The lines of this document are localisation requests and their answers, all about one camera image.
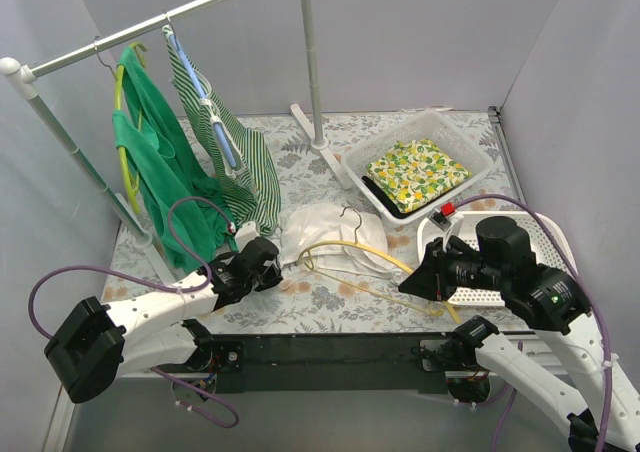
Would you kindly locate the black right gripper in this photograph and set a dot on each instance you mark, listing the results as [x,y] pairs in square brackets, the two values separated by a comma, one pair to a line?
[439,273]

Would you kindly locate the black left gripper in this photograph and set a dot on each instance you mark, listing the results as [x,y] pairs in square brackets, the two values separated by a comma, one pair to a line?
[265,267]

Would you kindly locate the yellow plastic hanger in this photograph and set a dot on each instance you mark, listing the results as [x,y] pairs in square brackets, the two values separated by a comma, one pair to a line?
[380,263]

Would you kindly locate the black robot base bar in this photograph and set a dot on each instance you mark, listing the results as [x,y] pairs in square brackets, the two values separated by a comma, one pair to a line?
[422,362]

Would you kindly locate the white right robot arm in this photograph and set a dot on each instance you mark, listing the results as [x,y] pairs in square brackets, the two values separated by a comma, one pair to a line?
[565,370]

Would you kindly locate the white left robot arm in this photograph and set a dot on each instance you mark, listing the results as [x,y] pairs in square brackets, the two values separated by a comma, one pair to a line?
[98,342]

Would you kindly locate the green white striped tank top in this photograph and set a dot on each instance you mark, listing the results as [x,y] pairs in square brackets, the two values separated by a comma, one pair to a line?
[252,194]

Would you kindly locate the lime green plastic hanger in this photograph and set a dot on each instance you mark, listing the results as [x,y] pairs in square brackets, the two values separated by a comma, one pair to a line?
[122,127]

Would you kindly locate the light blue plastic hanger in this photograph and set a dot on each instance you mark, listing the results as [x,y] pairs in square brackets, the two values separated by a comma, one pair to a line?
[231,156]

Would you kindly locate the lemon print folded cloth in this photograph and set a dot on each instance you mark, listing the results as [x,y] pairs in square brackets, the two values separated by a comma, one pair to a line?
[413,174]

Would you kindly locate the white rectangular plastic basket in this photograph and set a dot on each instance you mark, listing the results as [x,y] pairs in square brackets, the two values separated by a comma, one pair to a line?
[428,124]

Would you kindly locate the floral fern patterned tablecloth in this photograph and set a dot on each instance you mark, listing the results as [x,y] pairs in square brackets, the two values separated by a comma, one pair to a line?
[312,303]

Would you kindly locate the white oval perforated basket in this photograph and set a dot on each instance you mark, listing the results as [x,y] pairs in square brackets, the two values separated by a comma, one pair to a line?
[546,253]

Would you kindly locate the white metal clothes rack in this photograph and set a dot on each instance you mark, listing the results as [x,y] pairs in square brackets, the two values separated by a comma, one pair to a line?
[22,78]

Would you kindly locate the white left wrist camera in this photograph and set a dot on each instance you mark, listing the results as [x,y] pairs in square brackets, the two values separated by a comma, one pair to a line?
[245,233]

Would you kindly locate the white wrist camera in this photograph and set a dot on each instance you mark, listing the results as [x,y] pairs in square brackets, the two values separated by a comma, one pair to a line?
[448,220]
[245,233]

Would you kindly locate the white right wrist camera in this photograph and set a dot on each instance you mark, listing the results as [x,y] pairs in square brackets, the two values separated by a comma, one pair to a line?
[448,220]

